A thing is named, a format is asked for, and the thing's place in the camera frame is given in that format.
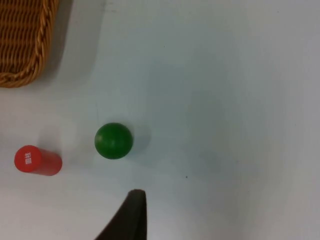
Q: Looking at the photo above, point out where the pale brown wicker basket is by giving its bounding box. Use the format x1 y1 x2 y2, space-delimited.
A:
0 0 61 89

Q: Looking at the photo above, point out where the red cylinder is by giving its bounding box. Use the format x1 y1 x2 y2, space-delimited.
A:
13 144 63 177

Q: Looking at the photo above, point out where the green ball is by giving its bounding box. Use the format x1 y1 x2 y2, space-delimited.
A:
94 122 134 160

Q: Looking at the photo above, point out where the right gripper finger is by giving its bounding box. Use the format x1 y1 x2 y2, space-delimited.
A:
94 189 148 240

